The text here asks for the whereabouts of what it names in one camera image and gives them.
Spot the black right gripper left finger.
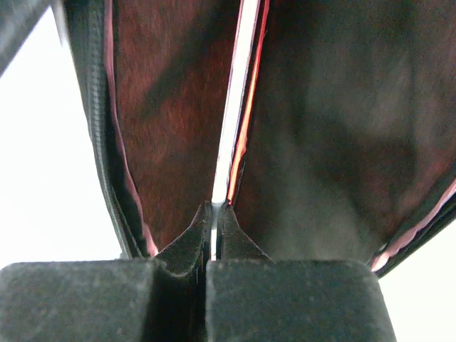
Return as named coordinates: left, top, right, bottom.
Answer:
left=1, top=203, right=212, bottom=341

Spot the pink racket bag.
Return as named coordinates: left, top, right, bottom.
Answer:
left=56, top=1, right=455, bottom=276

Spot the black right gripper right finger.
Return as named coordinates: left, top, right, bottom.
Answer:
left=205, top=206, right=396, bottom=341

